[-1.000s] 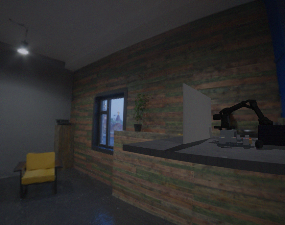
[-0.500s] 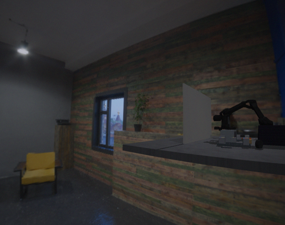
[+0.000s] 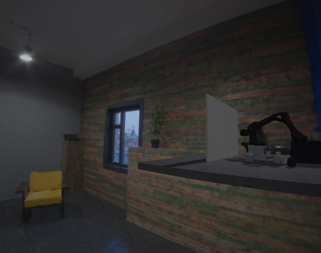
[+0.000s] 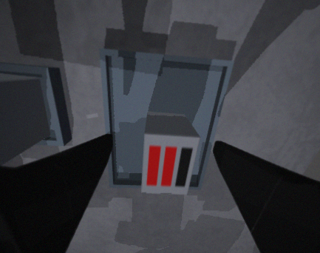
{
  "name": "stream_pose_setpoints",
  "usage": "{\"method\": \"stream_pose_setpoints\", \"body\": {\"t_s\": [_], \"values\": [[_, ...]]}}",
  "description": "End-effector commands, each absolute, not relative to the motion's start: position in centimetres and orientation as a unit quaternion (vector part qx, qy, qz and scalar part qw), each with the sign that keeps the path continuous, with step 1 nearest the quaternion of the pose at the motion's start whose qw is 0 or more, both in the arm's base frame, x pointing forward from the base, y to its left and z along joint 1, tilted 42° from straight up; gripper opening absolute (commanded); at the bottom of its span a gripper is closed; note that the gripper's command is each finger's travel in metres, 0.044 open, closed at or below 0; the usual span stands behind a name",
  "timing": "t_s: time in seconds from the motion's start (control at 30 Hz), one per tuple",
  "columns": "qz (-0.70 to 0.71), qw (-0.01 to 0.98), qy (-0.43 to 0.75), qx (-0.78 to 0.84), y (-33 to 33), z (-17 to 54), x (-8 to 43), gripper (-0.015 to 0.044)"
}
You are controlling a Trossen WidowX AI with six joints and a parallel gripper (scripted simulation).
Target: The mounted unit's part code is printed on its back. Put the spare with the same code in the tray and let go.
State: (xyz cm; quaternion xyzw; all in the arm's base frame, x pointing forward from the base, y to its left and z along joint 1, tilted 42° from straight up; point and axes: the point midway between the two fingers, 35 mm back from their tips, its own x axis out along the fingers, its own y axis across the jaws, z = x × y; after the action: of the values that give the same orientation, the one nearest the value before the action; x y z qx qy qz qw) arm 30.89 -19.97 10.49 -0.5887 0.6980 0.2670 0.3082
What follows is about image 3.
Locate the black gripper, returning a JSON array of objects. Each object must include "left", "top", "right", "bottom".
[{"left": 241, "top": 136, "right": 265, "bottom": 152}]

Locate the black cylinder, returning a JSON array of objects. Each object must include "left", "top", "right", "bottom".
[{"left": 287, "top": 157, "right": 296, "bottom": 167}]

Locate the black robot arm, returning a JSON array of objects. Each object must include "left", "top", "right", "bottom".
[{"left": 240, "top": 112, "right": 308, "bottom": 145}]

